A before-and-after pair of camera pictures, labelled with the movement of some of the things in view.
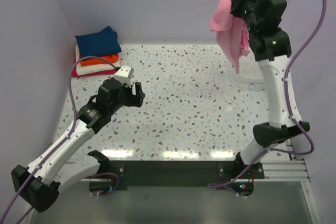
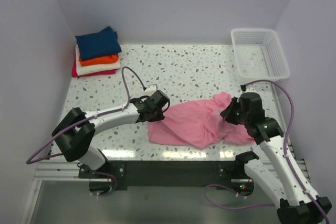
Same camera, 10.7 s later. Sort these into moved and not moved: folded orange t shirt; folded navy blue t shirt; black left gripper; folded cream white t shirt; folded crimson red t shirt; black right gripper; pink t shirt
Moved: black left gripper; pink t shirt; black right gripper
Not moved: folded navy blue t shirt; folded orange t shirt; folded cream white t shirt; folded crimson red t shirt
